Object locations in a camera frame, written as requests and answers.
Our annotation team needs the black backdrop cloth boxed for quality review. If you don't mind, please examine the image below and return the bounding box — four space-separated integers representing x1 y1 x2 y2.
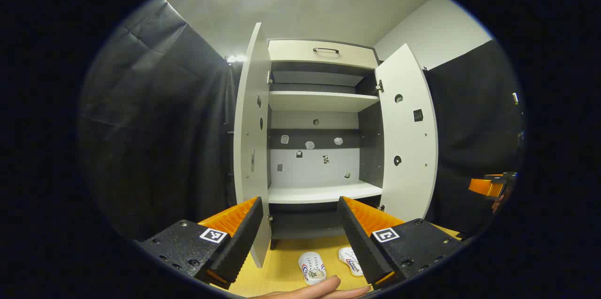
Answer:
77 0 524 243

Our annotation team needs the white cabinet shelf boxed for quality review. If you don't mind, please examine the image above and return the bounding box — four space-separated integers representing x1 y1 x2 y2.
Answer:
269 91 380 113
268 179 383 204

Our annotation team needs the white shoe cabinet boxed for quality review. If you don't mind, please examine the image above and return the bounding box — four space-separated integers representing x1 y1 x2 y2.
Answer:
233 22 439 269

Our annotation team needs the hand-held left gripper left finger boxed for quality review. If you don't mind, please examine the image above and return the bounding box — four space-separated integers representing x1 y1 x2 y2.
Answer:
136 196 264 290

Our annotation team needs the white striped sneaker shoe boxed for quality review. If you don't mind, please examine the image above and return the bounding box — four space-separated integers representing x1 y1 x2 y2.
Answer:
338 246 364 277
298 252 327 285

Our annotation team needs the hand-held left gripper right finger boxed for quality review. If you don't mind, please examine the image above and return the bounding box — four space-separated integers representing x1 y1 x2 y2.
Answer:
337 196 465 290

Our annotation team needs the white shoe cabinet door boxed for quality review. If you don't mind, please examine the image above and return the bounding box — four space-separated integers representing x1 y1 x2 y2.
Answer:
374 44 439 224
233 22 273 269

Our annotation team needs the cream cabinet drawer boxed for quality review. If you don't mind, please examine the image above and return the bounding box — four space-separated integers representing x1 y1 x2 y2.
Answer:
268 39 378 69

